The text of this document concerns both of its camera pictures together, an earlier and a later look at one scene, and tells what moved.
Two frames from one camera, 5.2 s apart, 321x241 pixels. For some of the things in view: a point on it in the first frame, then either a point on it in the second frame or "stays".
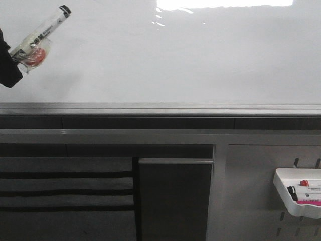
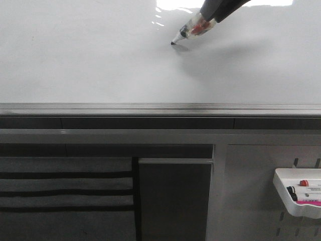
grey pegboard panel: [254, 210] stays
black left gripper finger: [10, 73] → [228, 8]
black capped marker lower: [307, 196] stays
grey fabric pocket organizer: [69, 199] stays
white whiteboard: [170, 51] stays
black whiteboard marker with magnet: [34, 53] → [197, 25]
